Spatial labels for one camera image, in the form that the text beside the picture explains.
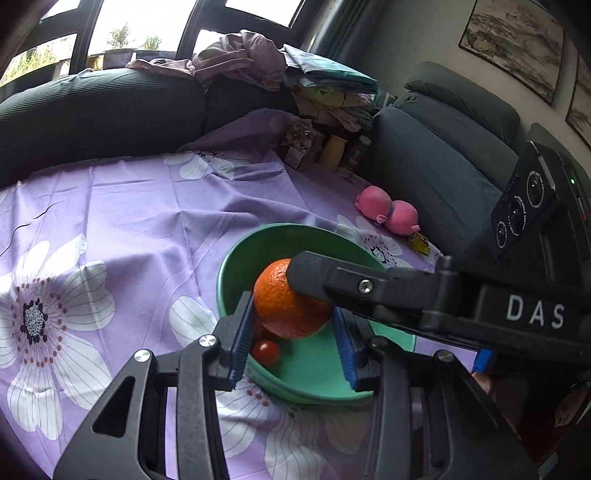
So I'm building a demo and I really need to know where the purple floral cloth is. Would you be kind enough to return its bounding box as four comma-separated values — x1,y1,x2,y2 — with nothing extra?
0,108,476,480

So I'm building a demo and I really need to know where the dark green sofa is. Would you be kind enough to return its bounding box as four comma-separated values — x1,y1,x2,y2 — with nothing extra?
0,61,529,259

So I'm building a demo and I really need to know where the pink pig toy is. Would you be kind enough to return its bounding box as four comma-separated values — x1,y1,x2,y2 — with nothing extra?
385,200,421,236
355,185,394,223

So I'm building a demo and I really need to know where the yellow cup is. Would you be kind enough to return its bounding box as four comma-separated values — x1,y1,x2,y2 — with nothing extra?
318,135,347,169

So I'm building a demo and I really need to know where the person's right hand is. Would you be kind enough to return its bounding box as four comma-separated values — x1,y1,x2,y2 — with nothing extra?
473,371,519,435

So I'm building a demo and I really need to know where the green plastic bowl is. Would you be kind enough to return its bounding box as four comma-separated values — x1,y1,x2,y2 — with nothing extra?
216,223,416,406

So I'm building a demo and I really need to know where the small orange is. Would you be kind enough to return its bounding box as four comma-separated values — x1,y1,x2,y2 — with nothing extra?
253,258,333,340

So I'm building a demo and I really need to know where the red cherry tomato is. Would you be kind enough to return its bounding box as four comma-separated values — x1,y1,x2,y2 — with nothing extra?
250,339,281,367

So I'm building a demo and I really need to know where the yellow wrapper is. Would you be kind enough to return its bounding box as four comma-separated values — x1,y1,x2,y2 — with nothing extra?
406,231,431,256

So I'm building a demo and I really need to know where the dark jar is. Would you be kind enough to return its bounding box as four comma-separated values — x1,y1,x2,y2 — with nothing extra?
346,135,373,168

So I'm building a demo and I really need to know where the patterned packet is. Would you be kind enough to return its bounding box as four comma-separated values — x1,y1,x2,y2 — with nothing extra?
278,117,324,169

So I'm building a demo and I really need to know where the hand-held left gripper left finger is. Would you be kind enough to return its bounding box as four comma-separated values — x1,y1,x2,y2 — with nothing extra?
53,291,257,480

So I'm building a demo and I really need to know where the stack of folded cloths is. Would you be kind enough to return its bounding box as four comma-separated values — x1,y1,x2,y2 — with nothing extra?
281,44,379,134

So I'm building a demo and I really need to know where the framed landscape painting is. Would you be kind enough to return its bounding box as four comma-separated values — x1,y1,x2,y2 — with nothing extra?
458,0,567,107
566,53,591,151

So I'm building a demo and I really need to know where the mauve crumpled cloth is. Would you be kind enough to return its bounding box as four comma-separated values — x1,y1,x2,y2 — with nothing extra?
127,30,289,92

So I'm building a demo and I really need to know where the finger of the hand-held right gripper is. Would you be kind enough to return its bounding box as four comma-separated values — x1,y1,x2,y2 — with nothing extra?
472,348,497,374
285,250,452,332

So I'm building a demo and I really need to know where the dark framed window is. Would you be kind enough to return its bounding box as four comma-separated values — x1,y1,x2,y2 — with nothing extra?
0,0,319,93

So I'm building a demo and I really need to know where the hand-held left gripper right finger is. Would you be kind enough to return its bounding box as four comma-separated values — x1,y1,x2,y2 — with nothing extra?
331,305,539,480

